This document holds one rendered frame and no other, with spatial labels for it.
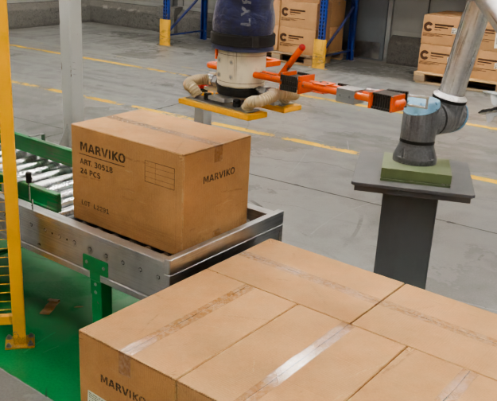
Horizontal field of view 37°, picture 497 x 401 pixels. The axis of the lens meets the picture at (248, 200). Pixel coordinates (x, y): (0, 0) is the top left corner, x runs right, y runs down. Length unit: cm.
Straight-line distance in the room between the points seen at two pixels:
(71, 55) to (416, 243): 337
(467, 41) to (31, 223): 196
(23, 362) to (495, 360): 186
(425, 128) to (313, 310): 109
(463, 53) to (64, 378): 211
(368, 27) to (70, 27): 656
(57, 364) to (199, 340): 106
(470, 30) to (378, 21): 822
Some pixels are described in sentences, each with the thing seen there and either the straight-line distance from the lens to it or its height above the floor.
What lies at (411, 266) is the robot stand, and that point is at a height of 35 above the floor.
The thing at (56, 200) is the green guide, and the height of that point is 61.
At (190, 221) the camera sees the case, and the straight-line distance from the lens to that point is 274.
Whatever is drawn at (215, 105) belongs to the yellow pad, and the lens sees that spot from 258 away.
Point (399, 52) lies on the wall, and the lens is 1129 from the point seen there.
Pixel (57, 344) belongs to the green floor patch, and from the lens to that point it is 332.
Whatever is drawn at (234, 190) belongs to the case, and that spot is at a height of 74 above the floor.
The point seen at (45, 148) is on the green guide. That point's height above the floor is 61.
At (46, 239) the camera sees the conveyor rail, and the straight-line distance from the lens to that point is 311.
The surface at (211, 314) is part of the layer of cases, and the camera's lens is 239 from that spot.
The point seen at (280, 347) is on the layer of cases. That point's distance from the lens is 224.
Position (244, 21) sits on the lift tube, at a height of 142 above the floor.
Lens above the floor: 169
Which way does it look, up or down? 20 degrees down
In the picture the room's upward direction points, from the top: 3 degrees clockwise
